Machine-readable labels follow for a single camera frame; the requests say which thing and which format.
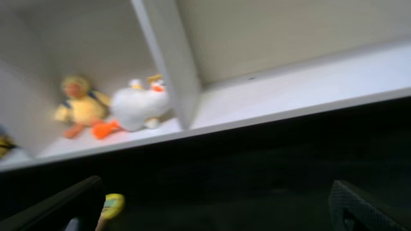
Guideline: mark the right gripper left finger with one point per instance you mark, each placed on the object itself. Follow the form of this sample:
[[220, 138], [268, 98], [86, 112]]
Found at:
[[64, 208]]

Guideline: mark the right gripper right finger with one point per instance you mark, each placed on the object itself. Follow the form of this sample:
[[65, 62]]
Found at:
[[359, 208]]

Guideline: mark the yellow rattle drum toy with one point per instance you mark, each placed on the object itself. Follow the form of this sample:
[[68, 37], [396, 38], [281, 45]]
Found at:
[[113, 205]]

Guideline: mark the grey and yellow toy truck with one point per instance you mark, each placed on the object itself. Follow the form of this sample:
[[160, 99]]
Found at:
[[4, 146]]

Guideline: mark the yellow plush duck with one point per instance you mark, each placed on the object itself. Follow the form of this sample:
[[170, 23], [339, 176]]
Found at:
[[85, 109]]

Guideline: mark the white plush goose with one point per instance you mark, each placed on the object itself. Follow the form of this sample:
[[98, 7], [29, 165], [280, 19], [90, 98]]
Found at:
[[138, 109]]

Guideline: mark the white shelf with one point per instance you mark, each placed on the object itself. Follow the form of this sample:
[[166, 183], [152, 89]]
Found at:
[[289, 90]]

